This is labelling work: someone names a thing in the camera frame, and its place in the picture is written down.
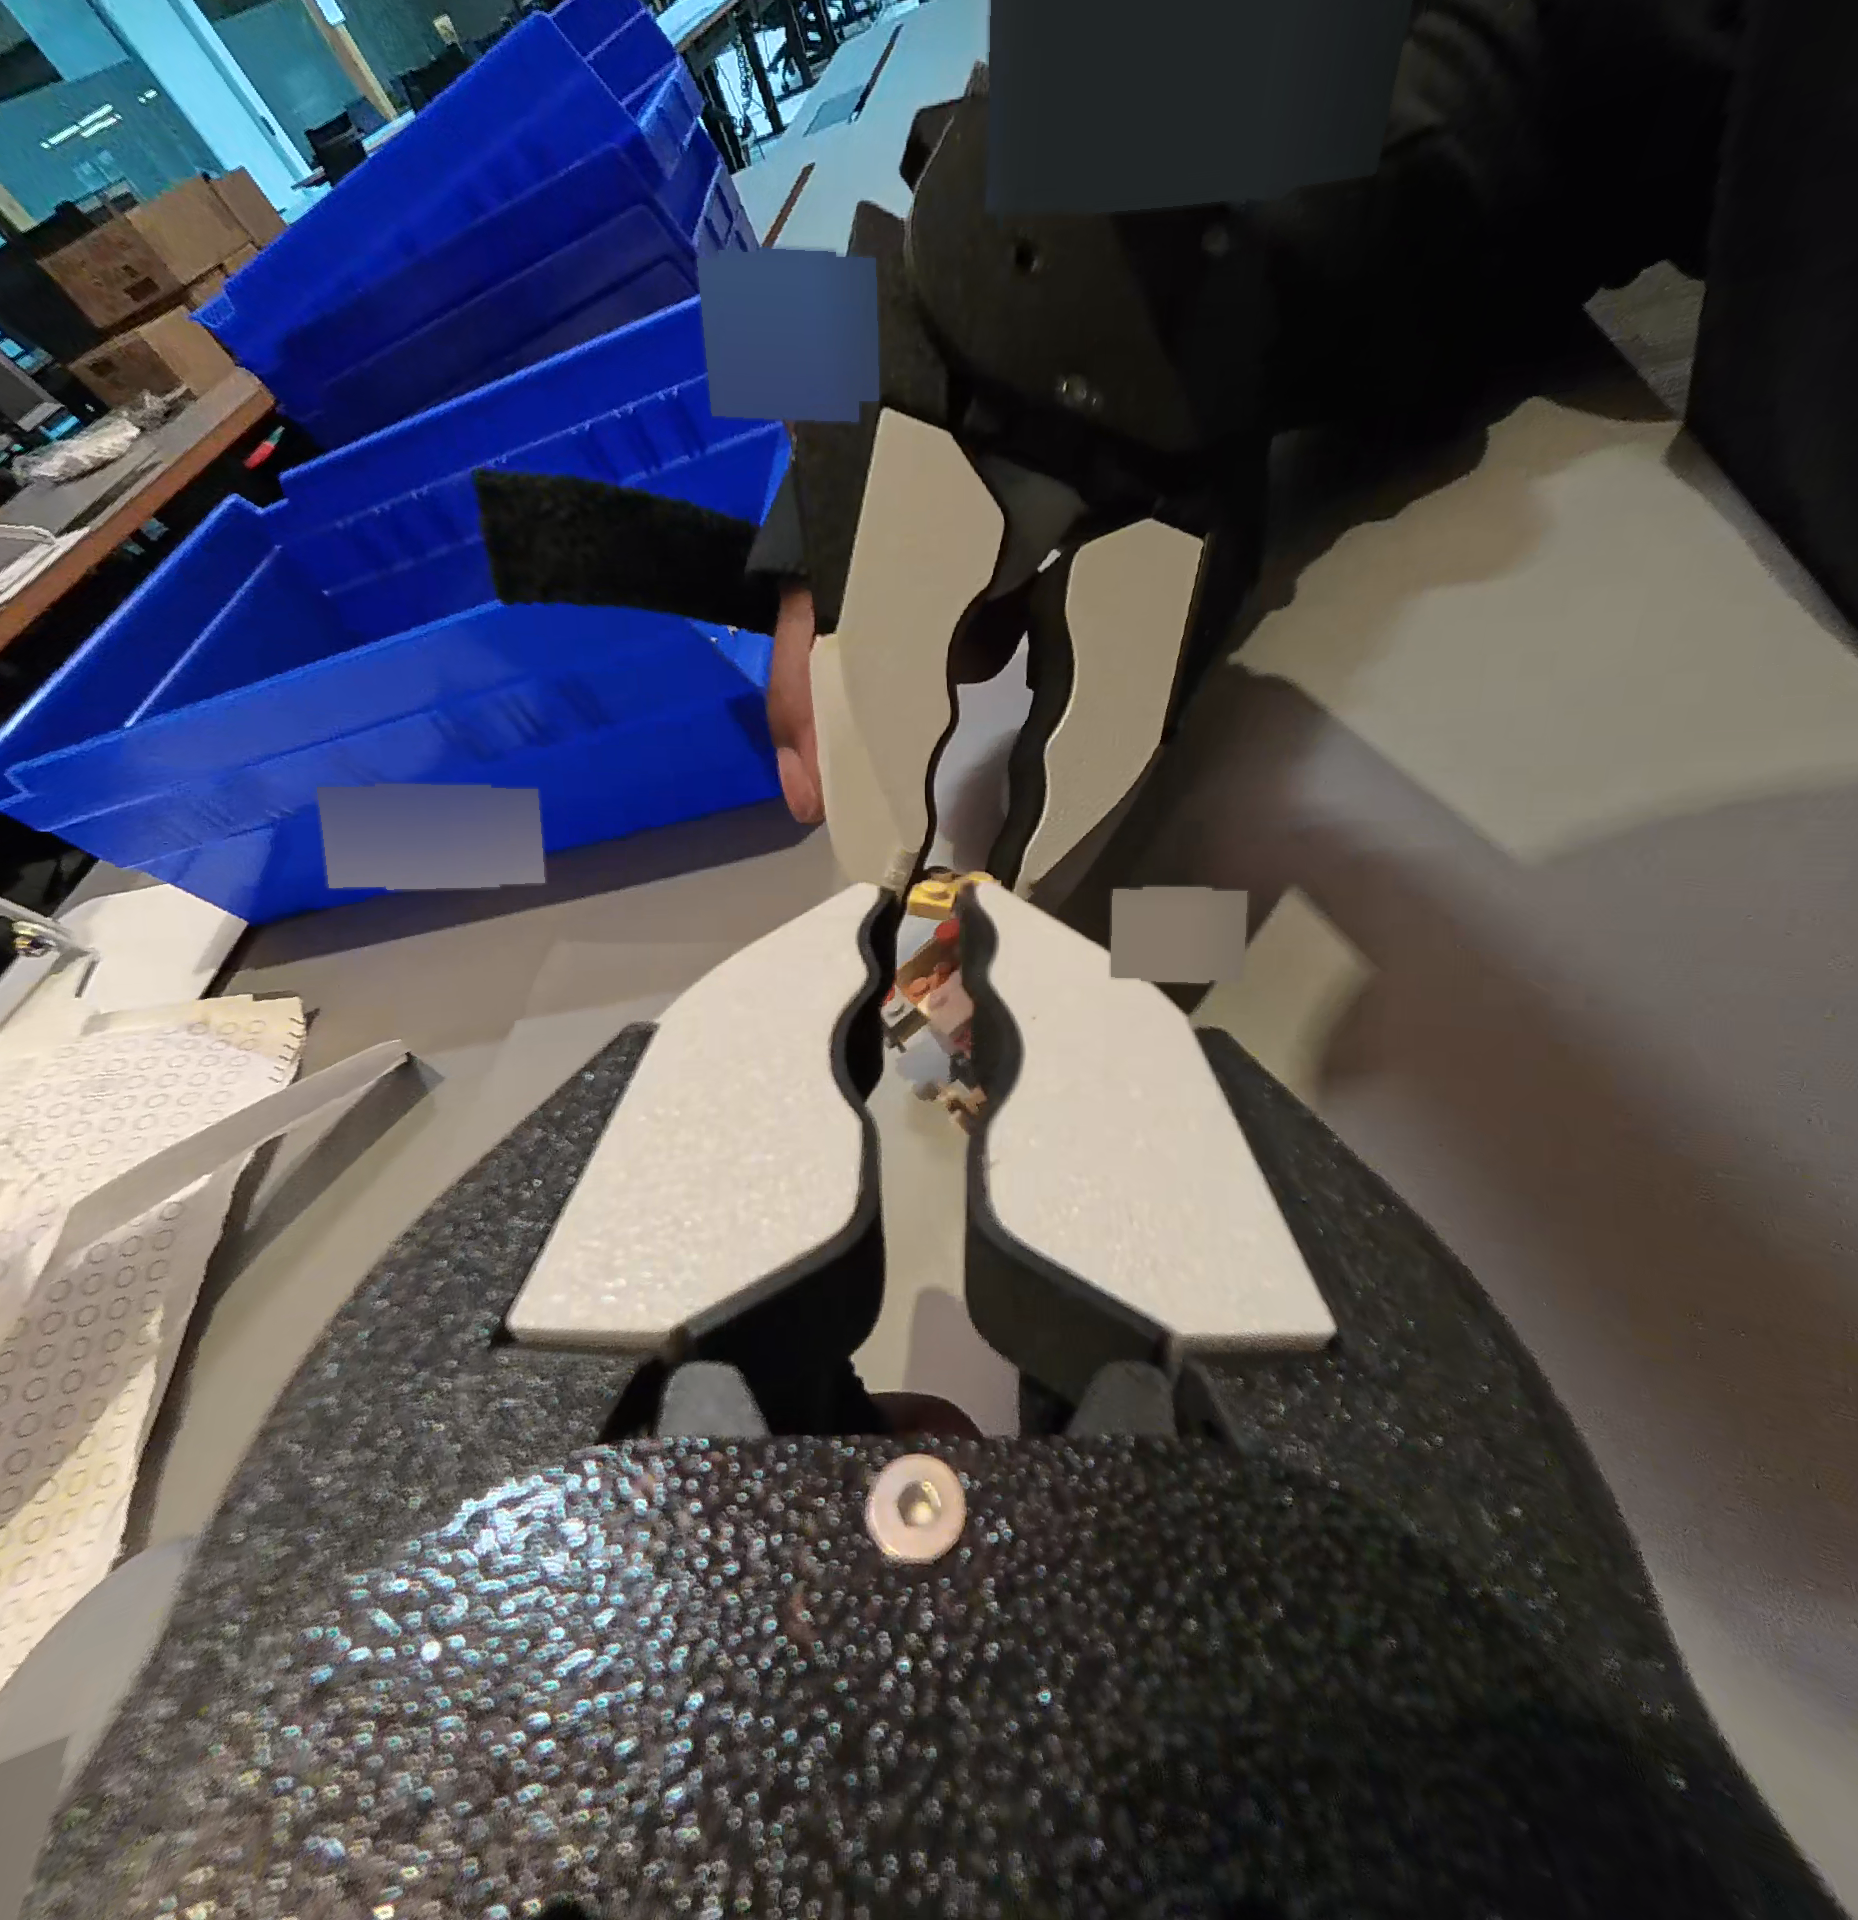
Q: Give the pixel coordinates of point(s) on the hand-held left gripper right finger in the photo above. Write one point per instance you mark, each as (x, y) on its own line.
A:
(1138, 1155)

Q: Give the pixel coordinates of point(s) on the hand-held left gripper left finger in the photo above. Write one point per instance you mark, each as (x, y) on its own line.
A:
(719, 1155)

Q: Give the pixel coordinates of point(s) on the stack of blue bins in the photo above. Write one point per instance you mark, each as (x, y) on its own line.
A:
(494, 180)

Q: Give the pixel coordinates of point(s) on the tan angled plate brick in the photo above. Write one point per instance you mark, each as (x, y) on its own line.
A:
(945, 893)

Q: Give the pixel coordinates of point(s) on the brown tan brick model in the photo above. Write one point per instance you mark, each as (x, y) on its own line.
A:
(945, 999)

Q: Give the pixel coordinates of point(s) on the blue plastic bin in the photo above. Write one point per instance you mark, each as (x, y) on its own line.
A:
(569, 404)
(419, 721)

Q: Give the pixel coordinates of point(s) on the wooden table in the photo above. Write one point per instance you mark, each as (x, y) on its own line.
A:
(149, 481)

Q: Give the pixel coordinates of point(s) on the white paper bag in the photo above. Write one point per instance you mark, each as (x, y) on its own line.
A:
(164, 945)
(105, 1200)

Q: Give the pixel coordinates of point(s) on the brown cardboard box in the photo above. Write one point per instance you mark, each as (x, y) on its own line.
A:
(164, 248)
(149, 361)

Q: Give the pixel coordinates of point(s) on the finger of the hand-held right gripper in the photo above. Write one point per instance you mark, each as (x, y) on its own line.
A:
(1125, 674)
(892, 660)

